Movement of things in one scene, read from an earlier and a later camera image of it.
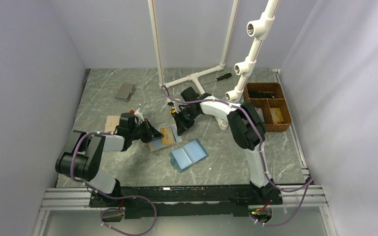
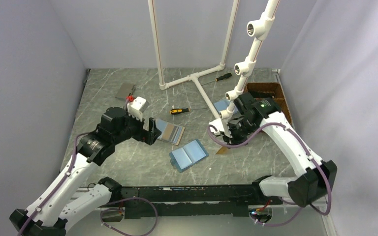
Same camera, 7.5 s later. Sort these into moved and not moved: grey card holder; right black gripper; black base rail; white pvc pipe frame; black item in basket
Moved: right black gripper
Not moved: black base rail; white pvc pipe frame; black item in basket; grey card holder
